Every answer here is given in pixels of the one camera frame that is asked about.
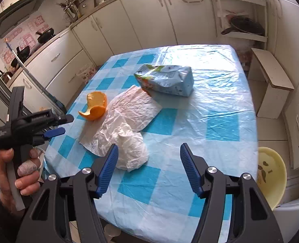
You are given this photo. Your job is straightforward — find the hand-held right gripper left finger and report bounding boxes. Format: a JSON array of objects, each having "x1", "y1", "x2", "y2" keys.
[{"x1": 15, "y1": 144, "x2": 119, "y2": 243}]

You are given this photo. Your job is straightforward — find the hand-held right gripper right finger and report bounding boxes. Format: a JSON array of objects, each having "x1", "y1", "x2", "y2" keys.
[{"x1": 180, "y1": 143, "x2": 279, "y2": 243}]

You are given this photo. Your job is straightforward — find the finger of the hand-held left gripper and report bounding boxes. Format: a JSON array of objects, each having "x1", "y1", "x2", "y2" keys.
[
  {"x1": 47, "y1": 115, "x2": 74, "y2": 127},
  {"x1": 33, "y1": 128, "x2": 65, "y2": 145}
]

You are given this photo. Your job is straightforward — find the plain white plastic bag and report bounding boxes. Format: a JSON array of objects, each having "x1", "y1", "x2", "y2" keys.
[{"x1": 99, "y1": 109, "x2": 150, "y2": 172}]

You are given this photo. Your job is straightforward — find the orange peel piece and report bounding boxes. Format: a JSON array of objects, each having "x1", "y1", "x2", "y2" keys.
[{"x1": 78, "y1": 91, "x2": 108, "y2": 121}]

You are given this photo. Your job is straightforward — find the white paper napkin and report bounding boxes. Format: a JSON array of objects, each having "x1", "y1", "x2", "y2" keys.
[{"x1": 79, "y1": 85, "x2": 162, "y2": 157}]

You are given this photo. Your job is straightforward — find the light blue drink carton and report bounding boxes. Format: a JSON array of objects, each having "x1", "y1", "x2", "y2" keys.
[{"x1": 134, "y1": 64, "x2": 193, "y2": 97}]

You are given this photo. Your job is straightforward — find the person's left hand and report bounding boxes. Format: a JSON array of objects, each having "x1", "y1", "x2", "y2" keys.
[{"x1": 0, "y1": 148, "x2": 41, "y2": 213}]

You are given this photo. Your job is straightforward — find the floral waste basket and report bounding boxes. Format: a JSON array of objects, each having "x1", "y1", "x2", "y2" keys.
[{"x1": 77, "y1": 65, "x2": 97, "y2": 84}]

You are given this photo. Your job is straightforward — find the metal kettle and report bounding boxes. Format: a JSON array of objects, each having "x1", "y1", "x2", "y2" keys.
[{"x1": 0, "y1": 69, "x2": 13, "y2": 83}]

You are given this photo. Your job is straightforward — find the blue checkered tablecloth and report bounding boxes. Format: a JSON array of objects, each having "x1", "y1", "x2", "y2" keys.
[{"x1": 44, "y1": 44, "x2": 259, "y2": 233}]

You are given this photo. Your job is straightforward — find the black wok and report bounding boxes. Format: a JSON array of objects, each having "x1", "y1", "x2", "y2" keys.
[
  {"x1": 10, "y1": 46, "x2": 31, "y2": 67},
  {"x1": 35, "y1": 28, "x2": 56, "y2": 44}
]

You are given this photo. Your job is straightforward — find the yellow bowl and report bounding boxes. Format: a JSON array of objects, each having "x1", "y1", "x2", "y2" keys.
[{"x1": 256, "y1": 146, "x2": 288, "y2": 212}]

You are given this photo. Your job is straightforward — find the white round container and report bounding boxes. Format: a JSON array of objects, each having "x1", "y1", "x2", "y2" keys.
[{"x1": 273, "y1": 195, "x2": 299, "y2": 243}]

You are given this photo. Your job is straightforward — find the utensil holder with utensils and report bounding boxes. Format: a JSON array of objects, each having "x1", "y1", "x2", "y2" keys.
[{"x1": 57, "y1": 0, "x2": 80, "y2": 22}]

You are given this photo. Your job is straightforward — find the beige box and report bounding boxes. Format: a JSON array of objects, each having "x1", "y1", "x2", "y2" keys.
[{"x1": 77, "y1": 0, "x2": 95, "y2": 14}]

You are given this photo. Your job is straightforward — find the range hood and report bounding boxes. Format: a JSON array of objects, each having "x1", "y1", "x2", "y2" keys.
[{"x1": 0, "y1": 0, "x2": 57, "y2": 38}]

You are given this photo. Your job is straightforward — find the white stool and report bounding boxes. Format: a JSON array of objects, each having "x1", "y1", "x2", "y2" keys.
[{"x1": 248, "y1": 48, "x2": 295, "y2": 119}]

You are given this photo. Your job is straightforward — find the white kitchen base cabinets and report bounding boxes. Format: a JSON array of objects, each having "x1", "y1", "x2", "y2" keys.
[{"x1": 8, "y1": 0, "x2": 216, "y2": 107}]

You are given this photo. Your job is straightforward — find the black frying pan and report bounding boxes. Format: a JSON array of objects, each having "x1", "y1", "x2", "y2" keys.
[{"x1": 220, "y1": 15, "x2": 265, "y2": 36}]

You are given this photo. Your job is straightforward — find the white tall side cabinets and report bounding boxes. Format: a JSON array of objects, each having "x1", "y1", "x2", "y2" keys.
[{"x1": 251, "y1": 0, "x2": 299, "y2": 170}]

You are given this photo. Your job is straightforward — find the white storage rack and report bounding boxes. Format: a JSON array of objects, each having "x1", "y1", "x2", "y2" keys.
[{"x1": 213, "y1": 0, "x2": 269, "y2": 43}]

